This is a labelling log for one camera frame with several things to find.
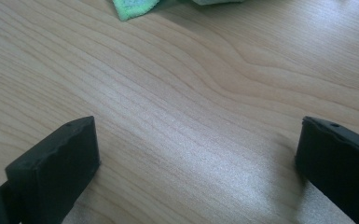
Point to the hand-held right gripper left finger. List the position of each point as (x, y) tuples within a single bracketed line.
[(56, 168)]

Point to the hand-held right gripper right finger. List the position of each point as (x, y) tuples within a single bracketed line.
[(342, 168)]

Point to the green microfibre towel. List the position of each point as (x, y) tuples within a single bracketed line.
[(132, 8)]

